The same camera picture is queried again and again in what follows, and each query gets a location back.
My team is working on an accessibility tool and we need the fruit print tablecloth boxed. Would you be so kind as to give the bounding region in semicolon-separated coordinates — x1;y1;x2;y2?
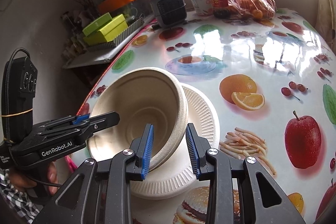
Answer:
79;9;335;223

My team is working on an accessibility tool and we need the white paper plate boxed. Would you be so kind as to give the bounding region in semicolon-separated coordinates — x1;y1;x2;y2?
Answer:
130;83;220;200

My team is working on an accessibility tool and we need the black white striped tray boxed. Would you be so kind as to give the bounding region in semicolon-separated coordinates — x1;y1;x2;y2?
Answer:
86;16;146;53

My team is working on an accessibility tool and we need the upper green box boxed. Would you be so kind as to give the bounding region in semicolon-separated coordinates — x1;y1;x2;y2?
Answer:
83;12;112;36

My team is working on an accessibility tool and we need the lime green box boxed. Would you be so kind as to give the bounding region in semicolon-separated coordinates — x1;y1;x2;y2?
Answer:
83;14;128;46

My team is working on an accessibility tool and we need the beige paper bowl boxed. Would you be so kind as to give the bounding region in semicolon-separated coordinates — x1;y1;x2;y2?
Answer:
87;67;189;170

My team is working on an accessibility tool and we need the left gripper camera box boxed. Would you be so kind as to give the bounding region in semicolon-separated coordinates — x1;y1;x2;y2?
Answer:
1;48;38;144

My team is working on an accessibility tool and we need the grey portable heater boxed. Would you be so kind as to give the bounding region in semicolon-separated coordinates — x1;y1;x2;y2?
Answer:
150;0;187;28

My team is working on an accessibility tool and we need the white paper cup container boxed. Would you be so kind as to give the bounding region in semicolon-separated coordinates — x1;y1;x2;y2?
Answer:
190;0;213;16

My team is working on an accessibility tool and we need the grey side shelf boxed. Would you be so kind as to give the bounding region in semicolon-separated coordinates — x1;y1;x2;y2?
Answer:
63;14;154;69

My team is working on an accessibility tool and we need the floral curtain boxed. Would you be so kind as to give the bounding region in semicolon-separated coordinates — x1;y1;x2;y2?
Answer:
315;0;335;53

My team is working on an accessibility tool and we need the person left hand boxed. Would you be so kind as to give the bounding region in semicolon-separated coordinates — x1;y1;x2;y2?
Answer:
8;162;59;196

